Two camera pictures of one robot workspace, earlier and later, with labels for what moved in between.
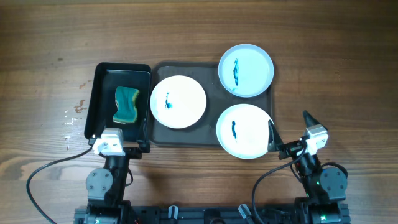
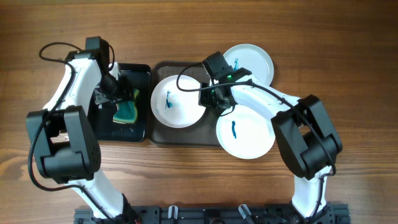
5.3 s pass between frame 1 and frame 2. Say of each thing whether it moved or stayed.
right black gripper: moved
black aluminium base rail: stayed
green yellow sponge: stayed
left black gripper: moved
